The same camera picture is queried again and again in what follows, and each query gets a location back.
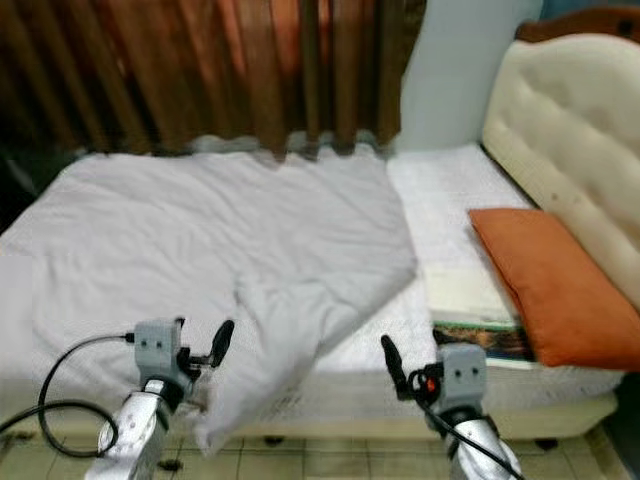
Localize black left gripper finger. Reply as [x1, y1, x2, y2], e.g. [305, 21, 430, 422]
[207, 318, 237, 367]

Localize white picture book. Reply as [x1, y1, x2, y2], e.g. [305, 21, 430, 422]
[422, 262, 542, 364]

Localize orange pillow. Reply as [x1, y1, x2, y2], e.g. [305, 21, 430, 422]
[468, 207, 640, 372]

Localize cream bed base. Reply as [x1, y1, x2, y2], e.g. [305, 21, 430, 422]
[0, 388, 623, 449]

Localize grey blanket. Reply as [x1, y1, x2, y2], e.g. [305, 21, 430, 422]
[0, 150, 420, 457]

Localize white patterned mattress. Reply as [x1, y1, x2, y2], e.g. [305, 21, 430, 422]
[290, 145, 640, 401]

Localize cream tufted headboard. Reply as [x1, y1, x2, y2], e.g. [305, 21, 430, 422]
[482, 8, 640, 282]

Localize brown striped curtain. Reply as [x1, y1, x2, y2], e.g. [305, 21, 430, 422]
[0, 0, 427, 163]

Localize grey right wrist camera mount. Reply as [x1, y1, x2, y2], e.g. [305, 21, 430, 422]
[438, 343, 490, 410]

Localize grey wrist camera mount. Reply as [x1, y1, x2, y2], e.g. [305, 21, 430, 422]
[438, 343, 490, 410]
[133, 318, 184, 380]

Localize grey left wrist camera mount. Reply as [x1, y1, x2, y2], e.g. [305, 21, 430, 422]
[133, 318, 184, 380]

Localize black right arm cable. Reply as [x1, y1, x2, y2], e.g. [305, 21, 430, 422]
[418, 388, 528, 480]

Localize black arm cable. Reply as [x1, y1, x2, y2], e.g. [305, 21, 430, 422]
[418, 388, 528, 480]
[0, 334, 137, 460]

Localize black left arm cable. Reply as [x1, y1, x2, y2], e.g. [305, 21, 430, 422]
[0, 334, 137, 460]

